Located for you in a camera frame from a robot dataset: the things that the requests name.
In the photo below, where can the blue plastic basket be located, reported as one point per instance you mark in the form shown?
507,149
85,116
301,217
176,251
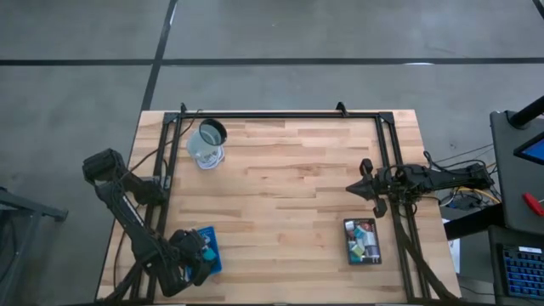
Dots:
214,236

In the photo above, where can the pink USB wall charger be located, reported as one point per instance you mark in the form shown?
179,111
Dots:
366,224

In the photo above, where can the black desk pole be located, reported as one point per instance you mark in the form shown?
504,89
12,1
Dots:
527,112

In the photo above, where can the black frame clamp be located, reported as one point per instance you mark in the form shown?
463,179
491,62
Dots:
341,109
183,108

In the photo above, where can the white paper sheet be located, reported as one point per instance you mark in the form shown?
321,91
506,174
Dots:
454,251

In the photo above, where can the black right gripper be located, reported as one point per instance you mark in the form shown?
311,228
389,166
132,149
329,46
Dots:
384,183

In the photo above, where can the grey metal table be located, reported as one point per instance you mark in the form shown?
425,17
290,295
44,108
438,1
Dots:
30,208

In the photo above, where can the red hand tool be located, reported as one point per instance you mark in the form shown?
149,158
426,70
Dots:
533,204

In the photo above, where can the backlit keyboard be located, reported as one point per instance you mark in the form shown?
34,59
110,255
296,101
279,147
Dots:
523,274

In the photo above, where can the black aluminium table frame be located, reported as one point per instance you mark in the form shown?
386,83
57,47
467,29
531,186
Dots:
276,115

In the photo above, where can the grey operator desk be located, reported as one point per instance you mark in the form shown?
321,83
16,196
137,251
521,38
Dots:
510,178

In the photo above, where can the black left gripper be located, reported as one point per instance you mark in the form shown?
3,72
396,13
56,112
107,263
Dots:
187,248

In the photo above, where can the large white charger block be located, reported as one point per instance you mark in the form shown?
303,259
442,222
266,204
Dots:
370,239

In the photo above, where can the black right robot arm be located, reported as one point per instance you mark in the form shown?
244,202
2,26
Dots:
450,178

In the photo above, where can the black plastic basket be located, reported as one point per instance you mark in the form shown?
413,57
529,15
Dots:
346,255

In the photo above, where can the purple USB wall charger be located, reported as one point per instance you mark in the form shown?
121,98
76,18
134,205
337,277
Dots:
373,251

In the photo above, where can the green USB wall charger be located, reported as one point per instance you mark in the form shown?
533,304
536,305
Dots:
359,251

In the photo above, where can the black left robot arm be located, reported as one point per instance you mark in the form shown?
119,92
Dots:
127,212

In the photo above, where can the blue USB wall charger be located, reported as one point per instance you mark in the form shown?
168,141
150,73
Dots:
360,232

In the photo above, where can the teal USB wall charger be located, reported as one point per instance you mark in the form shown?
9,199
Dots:
353,257

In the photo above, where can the tablet screen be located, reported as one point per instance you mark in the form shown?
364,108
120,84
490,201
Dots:
536,152

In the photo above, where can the small white USB charger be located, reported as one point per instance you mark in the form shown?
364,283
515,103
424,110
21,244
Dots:
349,225

